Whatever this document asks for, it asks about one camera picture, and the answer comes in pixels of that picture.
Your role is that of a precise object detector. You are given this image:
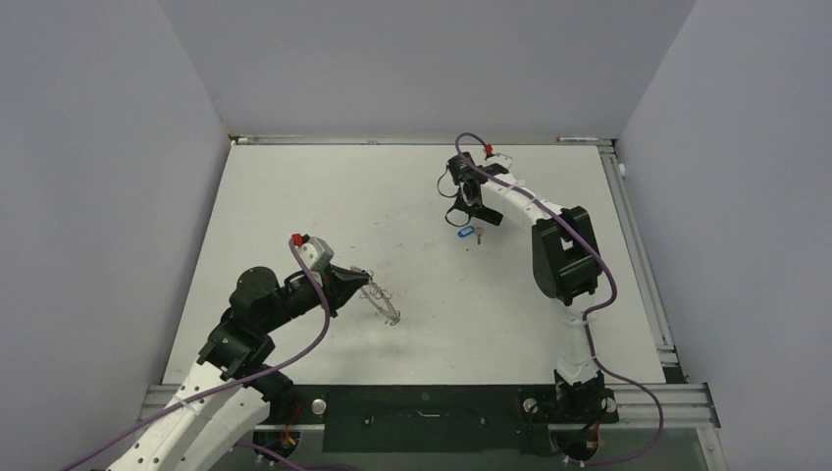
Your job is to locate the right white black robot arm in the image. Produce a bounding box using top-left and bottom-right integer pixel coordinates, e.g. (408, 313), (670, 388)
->
(445, 152), (615, 422)

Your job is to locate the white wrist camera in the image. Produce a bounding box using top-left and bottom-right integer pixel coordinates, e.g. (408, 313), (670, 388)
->
(489, 153), (513, 169)
(298, 236), (335, 273)

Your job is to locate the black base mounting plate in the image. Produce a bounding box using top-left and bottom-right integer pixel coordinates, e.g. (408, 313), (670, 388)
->
(253, 384), (619, 455)

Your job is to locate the key with blue tag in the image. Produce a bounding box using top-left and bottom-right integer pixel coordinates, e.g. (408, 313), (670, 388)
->
(457, 225), (485, 245)

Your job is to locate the marker pen at wall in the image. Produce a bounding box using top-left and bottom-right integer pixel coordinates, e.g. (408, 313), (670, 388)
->
(556, 136), (600, 144)

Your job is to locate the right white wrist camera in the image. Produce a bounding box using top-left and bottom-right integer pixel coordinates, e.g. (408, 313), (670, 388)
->
(489, 153), (513, 169)

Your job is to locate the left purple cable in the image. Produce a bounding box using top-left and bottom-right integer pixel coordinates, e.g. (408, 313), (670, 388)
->
(61, 234), (332, 471)

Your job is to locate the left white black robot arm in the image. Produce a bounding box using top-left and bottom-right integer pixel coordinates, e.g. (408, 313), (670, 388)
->
(109, 265), (373, 470)

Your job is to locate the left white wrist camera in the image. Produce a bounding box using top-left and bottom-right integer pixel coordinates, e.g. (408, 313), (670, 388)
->
(298, 236), (335, 273)

